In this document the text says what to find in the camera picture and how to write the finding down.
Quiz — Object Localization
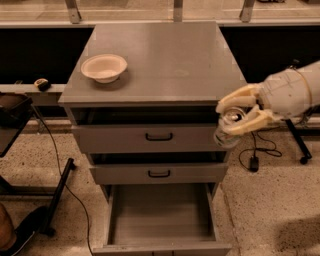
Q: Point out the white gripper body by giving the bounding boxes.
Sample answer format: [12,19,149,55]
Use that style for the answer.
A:
[257,69,310,119]

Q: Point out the black shoe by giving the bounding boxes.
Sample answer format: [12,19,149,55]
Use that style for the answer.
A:
[0,204,48,256]

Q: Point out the black stand with tray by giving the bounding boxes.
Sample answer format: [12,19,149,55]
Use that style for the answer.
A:
[0,91,77,237]

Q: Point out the grey drawer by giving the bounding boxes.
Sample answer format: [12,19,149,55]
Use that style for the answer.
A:
[93,183,232,256]
[90,152,228,185]
[72,123,224,153]

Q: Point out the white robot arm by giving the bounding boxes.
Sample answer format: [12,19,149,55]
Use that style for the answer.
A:
[216,61,320,135]

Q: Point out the white paper bowl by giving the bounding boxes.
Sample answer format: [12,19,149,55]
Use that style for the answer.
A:
[81,54,128,83]

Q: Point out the grey drawer cabinet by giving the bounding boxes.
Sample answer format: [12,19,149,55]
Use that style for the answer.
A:
[58,21,249,201]

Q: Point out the small black yellow device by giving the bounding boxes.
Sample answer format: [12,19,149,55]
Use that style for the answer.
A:
[34,78,51,92]

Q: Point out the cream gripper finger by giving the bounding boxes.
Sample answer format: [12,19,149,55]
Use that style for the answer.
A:
[223,105,278,135]
[216,84,261,114]

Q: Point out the grey bottom drawer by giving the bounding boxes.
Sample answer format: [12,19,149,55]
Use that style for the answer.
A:
[93,183,232,256]

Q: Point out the black power adapter cable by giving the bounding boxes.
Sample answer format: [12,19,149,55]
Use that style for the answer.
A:
[238,129,284,173]

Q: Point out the grey top drawer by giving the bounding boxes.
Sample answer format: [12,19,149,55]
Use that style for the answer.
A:
[72,123,224,153]

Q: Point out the grey middle drawer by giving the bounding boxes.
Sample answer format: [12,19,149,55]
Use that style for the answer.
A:
[90,152,228,185]

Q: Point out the black cable on floor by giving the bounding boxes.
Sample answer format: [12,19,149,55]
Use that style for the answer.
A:
[32,106,95,256]

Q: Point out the silver green 7up can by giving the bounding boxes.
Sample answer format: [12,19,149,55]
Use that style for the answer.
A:
[213,107,245,149]

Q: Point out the black wheeled stand leg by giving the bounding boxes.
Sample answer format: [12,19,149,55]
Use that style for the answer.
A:
[285,119,312,165]

